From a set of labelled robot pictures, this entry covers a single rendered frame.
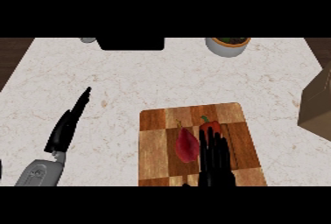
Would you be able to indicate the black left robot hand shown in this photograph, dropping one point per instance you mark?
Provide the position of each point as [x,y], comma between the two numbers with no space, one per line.
[63,129]

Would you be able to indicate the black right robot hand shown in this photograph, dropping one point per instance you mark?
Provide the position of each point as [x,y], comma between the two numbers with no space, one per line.
[214,163]

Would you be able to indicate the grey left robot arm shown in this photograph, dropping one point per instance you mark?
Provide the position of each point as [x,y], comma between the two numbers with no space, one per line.
[40,172]

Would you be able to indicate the red pear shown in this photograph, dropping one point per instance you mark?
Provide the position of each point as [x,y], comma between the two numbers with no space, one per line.
[186,145]

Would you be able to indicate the checkered wooden cutting board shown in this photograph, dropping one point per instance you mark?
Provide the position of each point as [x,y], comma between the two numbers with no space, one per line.
[157,145]

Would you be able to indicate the brown cardboard box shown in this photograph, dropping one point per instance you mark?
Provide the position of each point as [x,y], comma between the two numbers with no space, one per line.
[316,102]

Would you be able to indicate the red bell pepper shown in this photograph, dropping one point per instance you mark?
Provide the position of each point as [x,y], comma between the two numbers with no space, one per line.
[210,126]

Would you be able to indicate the small grey round object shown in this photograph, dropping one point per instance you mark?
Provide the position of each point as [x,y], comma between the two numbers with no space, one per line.
[87,39]

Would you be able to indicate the black flat appliance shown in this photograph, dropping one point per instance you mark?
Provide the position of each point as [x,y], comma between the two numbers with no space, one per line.
[130,43]

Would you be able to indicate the white plant pot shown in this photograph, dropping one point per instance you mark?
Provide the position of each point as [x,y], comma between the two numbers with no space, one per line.
[227,46]

